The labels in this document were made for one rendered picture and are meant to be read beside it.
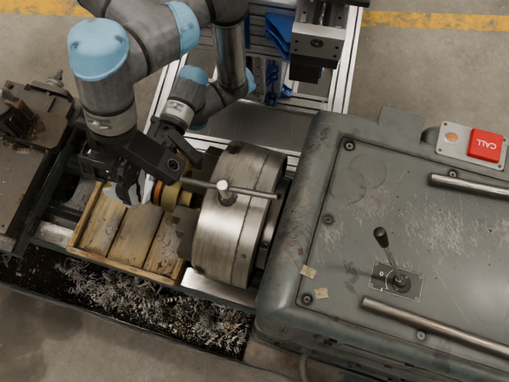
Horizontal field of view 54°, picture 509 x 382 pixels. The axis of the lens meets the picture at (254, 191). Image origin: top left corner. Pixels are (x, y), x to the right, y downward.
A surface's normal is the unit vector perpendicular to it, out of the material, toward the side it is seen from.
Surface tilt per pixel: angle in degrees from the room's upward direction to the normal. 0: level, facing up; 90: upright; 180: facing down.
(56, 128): 0
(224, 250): 46
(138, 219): 0
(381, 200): 0
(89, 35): 18
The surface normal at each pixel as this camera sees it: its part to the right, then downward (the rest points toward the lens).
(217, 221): -0.15, 0.07
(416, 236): -0.01, -0.34
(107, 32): 0.09, -0.61
